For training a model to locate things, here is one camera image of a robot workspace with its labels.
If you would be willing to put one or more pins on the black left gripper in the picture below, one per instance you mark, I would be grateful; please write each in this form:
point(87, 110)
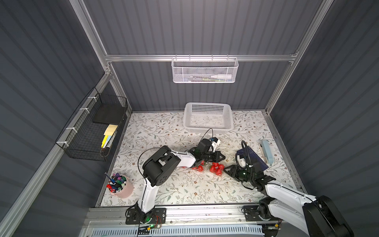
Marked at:
point(213, 156)

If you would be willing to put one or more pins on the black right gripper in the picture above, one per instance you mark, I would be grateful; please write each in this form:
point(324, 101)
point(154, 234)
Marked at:
point(237, 173)

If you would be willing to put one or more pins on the white perforated plastic basket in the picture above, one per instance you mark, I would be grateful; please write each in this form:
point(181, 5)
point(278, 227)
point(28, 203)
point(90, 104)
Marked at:
point(198, 117)

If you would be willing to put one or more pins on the clear plastic clamshell container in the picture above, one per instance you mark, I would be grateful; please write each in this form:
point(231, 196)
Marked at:
point(200, 167)

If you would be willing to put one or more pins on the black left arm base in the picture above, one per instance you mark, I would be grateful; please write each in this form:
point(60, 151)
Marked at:
point(135, 216)

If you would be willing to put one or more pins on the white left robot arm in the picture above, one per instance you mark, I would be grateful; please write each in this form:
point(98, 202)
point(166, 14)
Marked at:
point(159, 167)

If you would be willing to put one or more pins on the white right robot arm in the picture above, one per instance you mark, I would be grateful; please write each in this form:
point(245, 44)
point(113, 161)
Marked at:
point(315, 216)

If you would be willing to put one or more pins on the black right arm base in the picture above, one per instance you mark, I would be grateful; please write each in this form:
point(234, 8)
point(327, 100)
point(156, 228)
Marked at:
point(254, 213)

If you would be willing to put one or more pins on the dark blue book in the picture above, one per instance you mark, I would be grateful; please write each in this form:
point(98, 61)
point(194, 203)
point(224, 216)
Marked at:
point(256, 161)

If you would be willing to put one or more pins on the white marker in basket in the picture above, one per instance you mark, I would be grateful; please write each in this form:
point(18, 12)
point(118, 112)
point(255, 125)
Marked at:
point(222, 77)

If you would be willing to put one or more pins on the pink pen cup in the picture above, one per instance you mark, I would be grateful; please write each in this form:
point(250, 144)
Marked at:
point(119, 185)

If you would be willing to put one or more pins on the yellow sticky notes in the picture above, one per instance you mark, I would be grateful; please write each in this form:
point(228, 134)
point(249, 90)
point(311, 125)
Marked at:
point(108, 134)

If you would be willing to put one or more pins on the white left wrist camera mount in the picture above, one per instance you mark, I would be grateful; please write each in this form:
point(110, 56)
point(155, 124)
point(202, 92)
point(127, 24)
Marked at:
point(215, 142)

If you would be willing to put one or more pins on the white wire wall basket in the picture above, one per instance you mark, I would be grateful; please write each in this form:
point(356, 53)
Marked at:
point(197, 70)

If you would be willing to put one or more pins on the black wire wall basket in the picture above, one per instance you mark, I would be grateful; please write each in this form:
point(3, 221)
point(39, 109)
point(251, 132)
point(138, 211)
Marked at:
point(83, 135)

